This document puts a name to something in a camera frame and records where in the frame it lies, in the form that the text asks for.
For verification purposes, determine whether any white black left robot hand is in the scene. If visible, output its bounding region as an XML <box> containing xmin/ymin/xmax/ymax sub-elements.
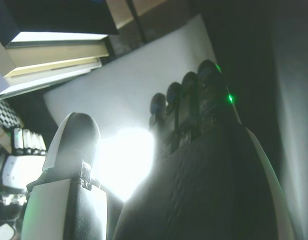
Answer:
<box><xmin>20</xmin><ymin>59</ymin><xmax>295</xmax><ymax>240</ymax></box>

